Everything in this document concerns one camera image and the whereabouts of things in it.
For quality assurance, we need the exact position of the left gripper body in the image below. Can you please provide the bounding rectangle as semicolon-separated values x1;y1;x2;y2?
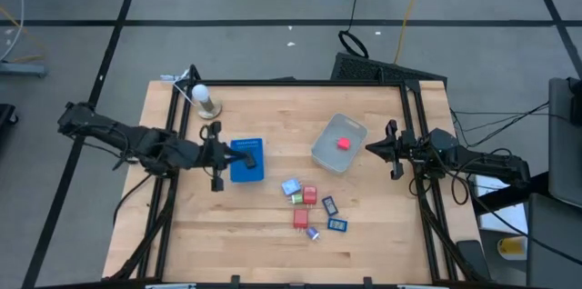
196;120;234;193

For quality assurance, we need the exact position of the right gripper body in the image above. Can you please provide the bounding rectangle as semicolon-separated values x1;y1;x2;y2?
385;118;418;181

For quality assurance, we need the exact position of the light blue wall charger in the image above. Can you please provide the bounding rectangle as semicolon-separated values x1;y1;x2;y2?
280;177;303;197

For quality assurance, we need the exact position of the blue plastic basket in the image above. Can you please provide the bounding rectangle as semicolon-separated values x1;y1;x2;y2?
229;137;266;184

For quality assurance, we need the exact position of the grey plastic bin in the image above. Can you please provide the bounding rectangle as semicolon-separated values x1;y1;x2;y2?
310;112;368;175

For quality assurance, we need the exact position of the white light bulb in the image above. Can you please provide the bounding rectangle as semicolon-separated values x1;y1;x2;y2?
191;83;211;104

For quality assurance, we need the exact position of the black grille panel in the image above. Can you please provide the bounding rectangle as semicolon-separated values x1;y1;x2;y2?
330;52;448;85

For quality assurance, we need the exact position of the white box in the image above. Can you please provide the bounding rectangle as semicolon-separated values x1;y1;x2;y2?
472;174;504;235

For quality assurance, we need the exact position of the black tablet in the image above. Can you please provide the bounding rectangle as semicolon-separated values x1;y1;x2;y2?
456;239;493;281

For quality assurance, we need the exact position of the yellow roll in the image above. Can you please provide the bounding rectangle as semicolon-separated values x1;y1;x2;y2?
497;236;524;262

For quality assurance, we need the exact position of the grey equipment case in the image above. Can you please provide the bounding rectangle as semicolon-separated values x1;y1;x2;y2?
547;77;582;197
526;192;582;289

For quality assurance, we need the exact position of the black aluminium table frame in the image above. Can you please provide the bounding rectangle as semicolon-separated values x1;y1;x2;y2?
102;65;491;289

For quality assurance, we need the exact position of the white lamp cable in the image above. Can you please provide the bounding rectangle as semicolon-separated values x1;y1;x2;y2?
159;70;197;107

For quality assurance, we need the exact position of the yellow hanging cable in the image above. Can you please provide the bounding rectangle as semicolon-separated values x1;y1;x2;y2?
393;0;429;65

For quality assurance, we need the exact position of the grey metal base plate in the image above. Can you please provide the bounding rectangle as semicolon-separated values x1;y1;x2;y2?
0;61;49;79

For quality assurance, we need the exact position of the white floor cable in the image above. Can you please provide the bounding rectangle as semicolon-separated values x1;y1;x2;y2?
0;0;25;63

